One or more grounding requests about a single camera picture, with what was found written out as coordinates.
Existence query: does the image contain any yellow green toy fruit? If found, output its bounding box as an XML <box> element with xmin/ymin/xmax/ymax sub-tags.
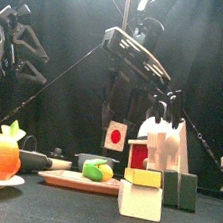
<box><xmin>80</xmin><ymin>156</ymin><xmax>109</xmax><ymax>184</ymax></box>

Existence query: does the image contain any thin metal frame rod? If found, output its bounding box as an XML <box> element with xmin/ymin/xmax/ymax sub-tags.
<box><xmin>120</xmin><ymin>0</ymin><xmax>132</xmax><ymax>33</ymax></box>

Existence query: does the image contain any pink rectangular plate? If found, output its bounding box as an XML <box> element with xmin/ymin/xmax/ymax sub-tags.
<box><xmin>36</xmin><ymin>165</ymin><xmax>123</xmax><ymax>198</ymax></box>

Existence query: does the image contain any white wooden block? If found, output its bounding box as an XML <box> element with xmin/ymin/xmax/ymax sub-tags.
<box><xmin>114</xmin><ymin>178</ymin><xmax>167</xmax><ymax>223</ymax></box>

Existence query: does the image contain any black toy knife handle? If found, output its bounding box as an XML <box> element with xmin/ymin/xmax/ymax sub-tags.
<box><xmin>147</xmin><ymin>92</ymin><xmax>166</xmax><ymax>125</ymax></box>
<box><xmin>163</xmin><ymin>88</ymin><xmax>186</xmax><ymax>131</ymax></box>

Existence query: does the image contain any white green toy flower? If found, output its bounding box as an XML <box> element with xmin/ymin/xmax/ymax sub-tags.
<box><xmin>0</xmin><ymin>117</ymin><xmax>29</xmax><ymax>143</ymax></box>

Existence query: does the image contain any white flag with red dot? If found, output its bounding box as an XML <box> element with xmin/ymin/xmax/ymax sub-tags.
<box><xmin>103</xmin><ymin>119</ymin><xmax>129</xmax><ymax>153</ymax></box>

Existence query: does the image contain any dark green wooden block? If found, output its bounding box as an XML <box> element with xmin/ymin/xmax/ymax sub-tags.
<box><xmin>157</xmin><ymin>169</ymin><xmax>183</xmax><ymax>208</ymax></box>
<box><xmin>175</xmin><ymin>171</ymin><xmax>202</xmax><ymax>213</ymax></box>

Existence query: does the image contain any grey toy pot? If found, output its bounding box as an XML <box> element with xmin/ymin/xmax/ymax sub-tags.
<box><xmin>71</xmin><ymin>151</ymin><xmax>122</xmax><ymax>178</ymax></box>

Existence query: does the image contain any yellow wooden block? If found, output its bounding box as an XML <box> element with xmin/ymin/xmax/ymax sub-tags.
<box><xmin>122</xmin><ymin>166</ymin><xmax>164</xmax><ymax>190</ymax></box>

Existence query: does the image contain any red wooden toy box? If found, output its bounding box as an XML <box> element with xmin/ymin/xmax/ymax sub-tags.
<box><xmin>123</xmin><ymin>136</ymin><xmax>152</xmax><ymax>171</ymax></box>

